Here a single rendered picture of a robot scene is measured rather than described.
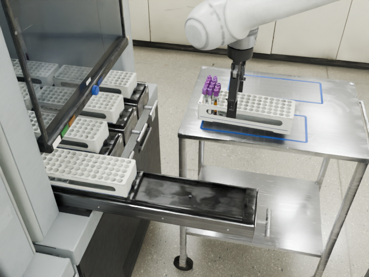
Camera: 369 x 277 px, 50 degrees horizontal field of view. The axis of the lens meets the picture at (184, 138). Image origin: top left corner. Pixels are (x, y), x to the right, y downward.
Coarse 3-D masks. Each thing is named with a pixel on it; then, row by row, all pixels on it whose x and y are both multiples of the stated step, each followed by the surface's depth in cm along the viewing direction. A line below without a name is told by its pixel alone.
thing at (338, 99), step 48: (192, 96) 144; (288, 96) 144; (336, 96) 144; (240, 144) 125; (288, 144) 124; (336, 144) 124; (288, 192) 180; (240, 240) 160; (288, 240) 160; (336, 240) 145
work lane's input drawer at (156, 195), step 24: (72, 192) 110; (144, 192) 110; (168, 192) 110; (192, 192) 110; (216, 192) 110; (240, 192) 110; (144, 216) 108; (168, 216) 106; (192, 216) 104; (216, 216) 103; (240, 216) 104
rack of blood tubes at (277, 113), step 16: (224, 96) 129; (240, 96) 127; (256, 96) 127; (224, 112) 127; (240, 112) 122; (256, 112) 121; (272, 112) 121; (288, 112) 122; (256, 128) 124; (288, 128) 121
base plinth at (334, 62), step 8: (136, 40) 348; (168, 48) 346; (176, 48) 345; (184, 48) 343; (192, 48) 341; (216, 48) 336; (256, 56) 333; (264, 56) 331; (272, 56) 330; (280, 56) 328; (288, 56) 327; (296, 56) 325; (320, 64) 325; (328, 64) 324; (336, 64) 323; (344, 64) 321; (352, 64) 320; (360, 64) 318; (368, 64) 317
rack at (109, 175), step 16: (48, 160) 113; (64, 160) 112; (80, 160) 112; (96, 160) 112; (112, 160) 111; (128, 160) 112; (48, 176) 112; (64, 176) 107; (80, 176) 107; (96, 176) 108; (112, 176) 107; (128, 176) 107; (96, 192) 109; (112, 192) 107
